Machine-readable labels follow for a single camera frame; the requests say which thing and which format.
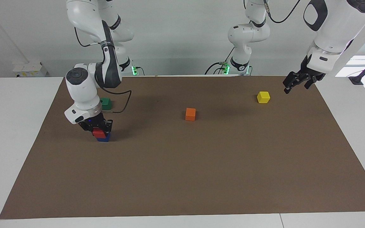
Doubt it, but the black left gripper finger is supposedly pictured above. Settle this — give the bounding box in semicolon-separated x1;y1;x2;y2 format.
304;75;321;90
283;72;303;94

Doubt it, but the yellow wooden block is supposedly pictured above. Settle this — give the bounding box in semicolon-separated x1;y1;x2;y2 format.
257;91;271;104

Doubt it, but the brown paper mat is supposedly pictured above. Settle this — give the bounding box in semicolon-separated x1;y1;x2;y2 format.
0;75;365;220

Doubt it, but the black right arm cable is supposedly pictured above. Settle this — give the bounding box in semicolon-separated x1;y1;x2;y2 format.
74;27;132;114

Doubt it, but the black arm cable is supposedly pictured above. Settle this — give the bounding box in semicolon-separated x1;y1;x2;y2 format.
263;0;301;24
74;27;132;114

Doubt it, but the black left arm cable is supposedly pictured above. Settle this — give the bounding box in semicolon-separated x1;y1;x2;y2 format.
263;0;301;24

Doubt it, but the black left base cable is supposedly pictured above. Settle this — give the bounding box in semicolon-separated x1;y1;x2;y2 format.
205;47;235;75

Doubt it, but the white wall box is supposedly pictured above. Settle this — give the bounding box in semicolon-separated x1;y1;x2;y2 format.
12;62;48;78

